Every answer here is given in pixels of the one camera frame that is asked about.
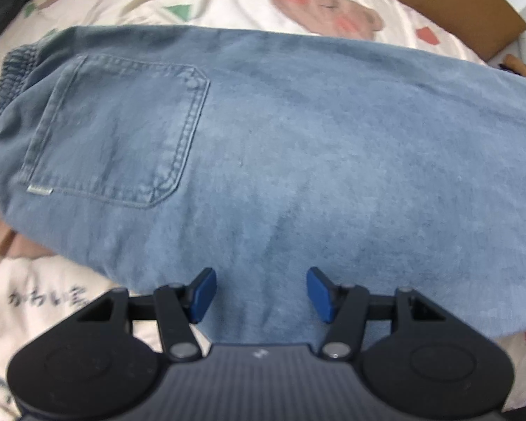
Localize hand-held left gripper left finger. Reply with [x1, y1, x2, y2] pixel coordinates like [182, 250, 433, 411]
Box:
[76, 267, 217, 362]

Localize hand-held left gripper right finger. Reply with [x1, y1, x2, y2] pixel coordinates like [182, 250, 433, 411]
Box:
[305, 266, 448, 360]

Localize blue denim pants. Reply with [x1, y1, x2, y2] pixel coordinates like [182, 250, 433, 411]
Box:
[0, 25, 526, 345]

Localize brown folded garment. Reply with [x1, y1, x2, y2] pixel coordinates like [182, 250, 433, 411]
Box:
[499, 53, 526, 80]

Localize brown cardboard sheet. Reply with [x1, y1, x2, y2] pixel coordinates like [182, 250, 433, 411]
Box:
[333, 0, 526, 62]

